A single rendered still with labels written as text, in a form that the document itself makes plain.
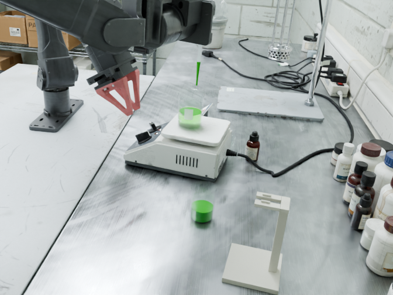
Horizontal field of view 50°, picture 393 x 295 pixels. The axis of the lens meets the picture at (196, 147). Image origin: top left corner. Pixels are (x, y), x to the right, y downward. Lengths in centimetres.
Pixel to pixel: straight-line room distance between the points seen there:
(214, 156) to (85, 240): 29
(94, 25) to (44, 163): 44
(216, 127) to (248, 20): 244
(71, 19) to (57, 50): 52
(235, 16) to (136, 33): 271
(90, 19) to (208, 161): 39
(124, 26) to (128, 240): 33
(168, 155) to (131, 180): 9
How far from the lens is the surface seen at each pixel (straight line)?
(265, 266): 65
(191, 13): 64
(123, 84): 81
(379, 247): 69
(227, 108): 118
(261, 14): 326
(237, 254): 67
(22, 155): 96
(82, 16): 54
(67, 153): 95
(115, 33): 55
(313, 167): 96
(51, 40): 106
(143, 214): 74
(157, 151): 84
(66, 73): 106
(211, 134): 83
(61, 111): 110
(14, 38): 333
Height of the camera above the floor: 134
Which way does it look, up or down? 27 degrees down
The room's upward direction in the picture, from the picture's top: 4 degrees clockwise
